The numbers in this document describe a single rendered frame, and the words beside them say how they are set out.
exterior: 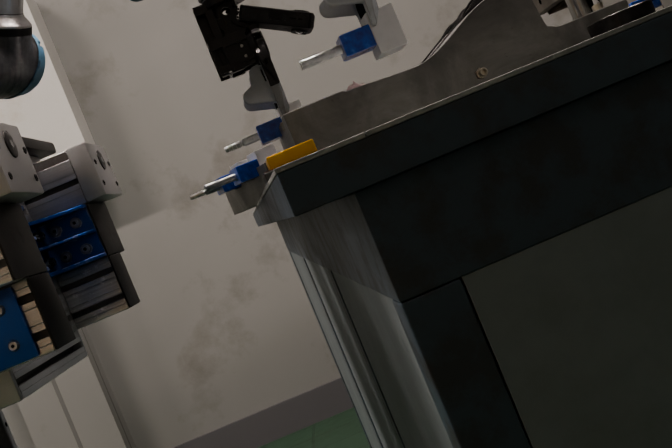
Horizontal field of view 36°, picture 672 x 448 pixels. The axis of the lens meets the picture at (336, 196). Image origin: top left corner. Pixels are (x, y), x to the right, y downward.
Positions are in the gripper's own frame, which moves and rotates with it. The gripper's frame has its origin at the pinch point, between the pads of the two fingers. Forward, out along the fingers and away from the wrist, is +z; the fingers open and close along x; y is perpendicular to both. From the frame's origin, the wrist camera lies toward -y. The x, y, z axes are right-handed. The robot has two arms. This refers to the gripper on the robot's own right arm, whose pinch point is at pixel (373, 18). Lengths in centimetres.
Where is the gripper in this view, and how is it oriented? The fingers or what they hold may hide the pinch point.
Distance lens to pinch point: 130.9
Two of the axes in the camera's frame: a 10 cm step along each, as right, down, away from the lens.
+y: -9.2, 3.8, -1.0
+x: 0.9, -0.3, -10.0
